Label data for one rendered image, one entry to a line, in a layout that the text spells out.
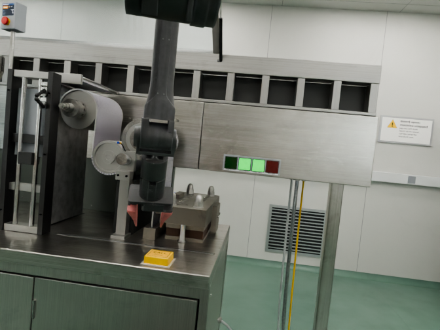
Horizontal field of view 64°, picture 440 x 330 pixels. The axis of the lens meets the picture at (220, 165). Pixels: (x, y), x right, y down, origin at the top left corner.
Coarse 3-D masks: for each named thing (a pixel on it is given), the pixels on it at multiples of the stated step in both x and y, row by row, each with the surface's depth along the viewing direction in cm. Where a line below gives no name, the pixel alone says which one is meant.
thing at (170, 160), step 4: (168, 156) 141; (168, 160) 142; (172, 160) 148; (168, 164) 142; (172, 164) 149; (168, 168) 143; (172, 168) 150; (168, 172) 144; (168, 176) 144; (168, 180) 145; (168, 184) 146
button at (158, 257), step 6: (150, 252) 104; (156, 252) 104; (162, 252) 105; (168, 252) 105; (144, 258) 100; (150, 258) 100; (156, 258) 100; (162, 258) 100; (168, 258) 100; (156, 264) 100; (162, 264) 100; (168, 264) 101
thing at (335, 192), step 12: (336, 192) 167; (336, 204) 168; (336, 216) 168; (324, 228) 173; (336, 228) 168; (324, 240) 170; (336, 240) 168; (324, 252) 169; (324, 264) 169; (324, 276) 170; (324, 288) 170; (324, 300) 170; (324, 312) 170; (324, 324) 170
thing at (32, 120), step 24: (24, 72) 117; (48, 72) 115; (24, 96) 118; (48, 96) 116; (24, 120) 119; (48, 120) 116; (24, 144) 121; (48, 144) 117; (48, 168) 118; (0, 192) 119; (48, 192) 119; (0, 216) 119; (48, 216) 121
